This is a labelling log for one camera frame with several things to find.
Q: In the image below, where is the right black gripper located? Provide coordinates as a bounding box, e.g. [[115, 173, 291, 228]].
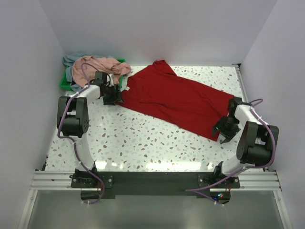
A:
[[212, 115, 240, 143]]

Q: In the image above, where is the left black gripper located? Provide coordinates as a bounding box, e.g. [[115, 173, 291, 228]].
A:
[[102, 83, 123, 105]]

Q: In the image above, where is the red t shirt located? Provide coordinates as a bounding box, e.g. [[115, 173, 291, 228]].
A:
[[119, 60, 233, 141]]

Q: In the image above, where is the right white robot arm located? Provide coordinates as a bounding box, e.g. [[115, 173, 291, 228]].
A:
[[210, 97, 279, 187]]

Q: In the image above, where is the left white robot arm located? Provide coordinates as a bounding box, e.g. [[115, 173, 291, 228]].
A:
[[57, 72, 122, 187]]

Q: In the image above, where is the pink t shirt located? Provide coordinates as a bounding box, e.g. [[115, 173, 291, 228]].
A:
[[72, 55, 131, 87]]

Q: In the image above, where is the green plastic bin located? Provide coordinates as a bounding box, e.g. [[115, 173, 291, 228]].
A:
[[59, 58, 126, 94]]

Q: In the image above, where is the light blue t shirt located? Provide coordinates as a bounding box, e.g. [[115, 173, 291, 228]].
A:
[[62, 53, 84, 92]]

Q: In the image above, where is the aluminium frame rail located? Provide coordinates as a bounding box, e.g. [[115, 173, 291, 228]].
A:
[[18, 155, 290, 229]]

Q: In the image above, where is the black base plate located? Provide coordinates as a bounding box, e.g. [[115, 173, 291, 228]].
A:
[[69, 170, 240, 202]]

